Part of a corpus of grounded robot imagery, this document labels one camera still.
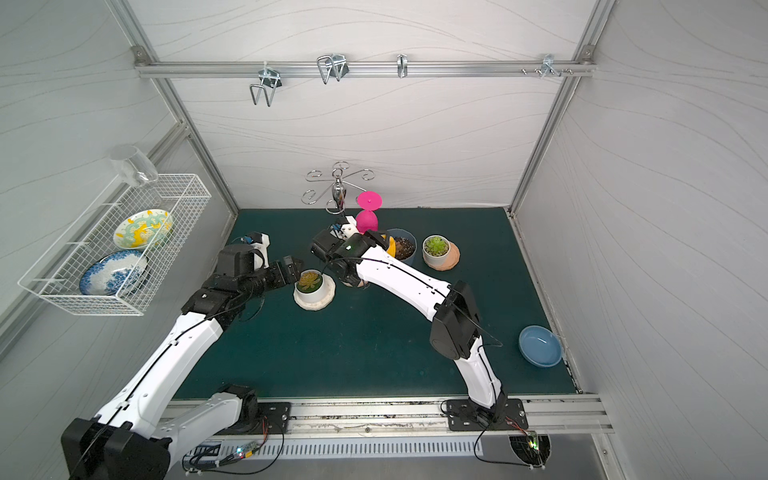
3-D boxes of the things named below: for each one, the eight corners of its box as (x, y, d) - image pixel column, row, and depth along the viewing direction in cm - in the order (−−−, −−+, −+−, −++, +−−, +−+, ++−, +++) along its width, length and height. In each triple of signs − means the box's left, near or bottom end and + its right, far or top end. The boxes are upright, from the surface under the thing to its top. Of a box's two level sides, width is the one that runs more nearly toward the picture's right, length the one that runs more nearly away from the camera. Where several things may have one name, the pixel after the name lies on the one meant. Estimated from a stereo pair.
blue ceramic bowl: (522, 369, 83) (527, 364, 80) (511, 331, 90) (516, 325, 87) (561, 369, 83) (568, 364, 80) (548, 331, 90) (553, 325, 87)
